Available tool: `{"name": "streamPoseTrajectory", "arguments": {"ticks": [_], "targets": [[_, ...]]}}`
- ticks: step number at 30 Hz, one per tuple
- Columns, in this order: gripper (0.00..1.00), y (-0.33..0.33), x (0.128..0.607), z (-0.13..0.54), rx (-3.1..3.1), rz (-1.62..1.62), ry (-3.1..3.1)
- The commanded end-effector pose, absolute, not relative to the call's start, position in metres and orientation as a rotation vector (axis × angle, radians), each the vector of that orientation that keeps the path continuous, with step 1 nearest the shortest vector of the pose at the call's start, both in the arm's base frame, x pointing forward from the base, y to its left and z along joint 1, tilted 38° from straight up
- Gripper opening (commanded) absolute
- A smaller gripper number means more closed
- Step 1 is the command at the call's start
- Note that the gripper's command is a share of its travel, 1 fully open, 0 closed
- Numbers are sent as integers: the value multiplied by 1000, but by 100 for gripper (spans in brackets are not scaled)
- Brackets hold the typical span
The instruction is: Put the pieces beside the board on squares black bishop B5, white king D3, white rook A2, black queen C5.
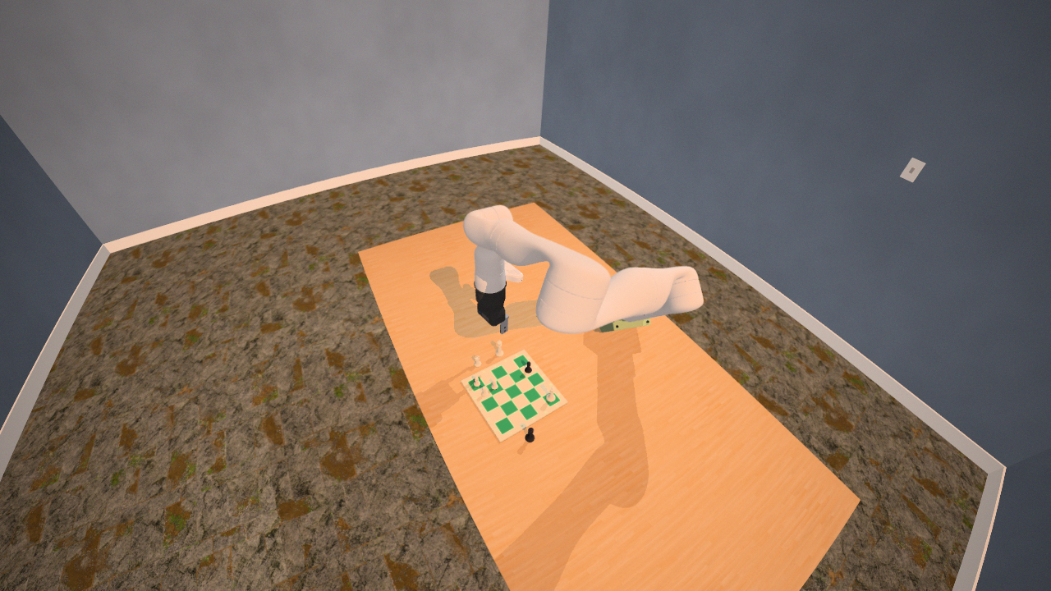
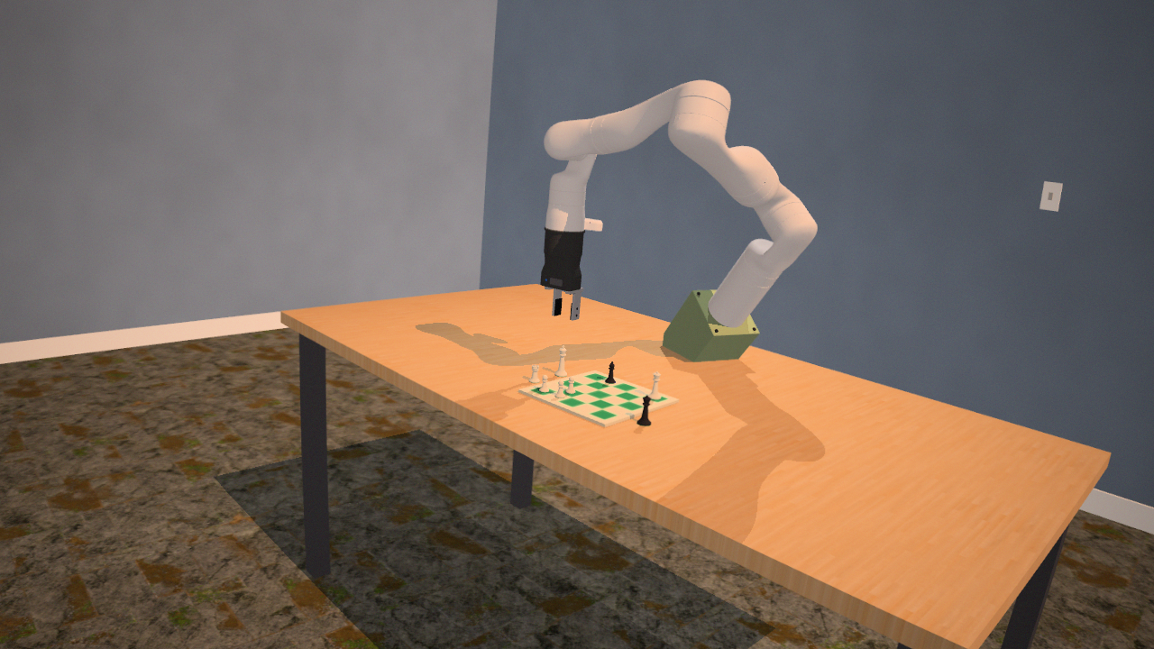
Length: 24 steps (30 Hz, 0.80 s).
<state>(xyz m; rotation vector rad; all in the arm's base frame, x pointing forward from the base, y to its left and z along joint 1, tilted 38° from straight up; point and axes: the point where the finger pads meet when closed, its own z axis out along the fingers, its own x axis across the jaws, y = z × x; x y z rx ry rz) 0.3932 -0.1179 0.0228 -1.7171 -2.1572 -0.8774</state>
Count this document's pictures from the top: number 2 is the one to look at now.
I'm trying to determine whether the green and cream chessboard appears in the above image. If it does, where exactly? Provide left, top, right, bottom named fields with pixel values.
left=518, top=370, right=679, bottom=427

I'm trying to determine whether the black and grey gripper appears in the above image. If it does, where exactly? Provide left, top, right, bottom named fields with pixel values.
left=540, top=203, right=604, bottom=321

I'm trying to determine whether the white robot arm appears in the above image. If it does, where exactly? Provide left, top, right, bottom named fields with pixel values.
left=544, top=80, right=818, bottom=328

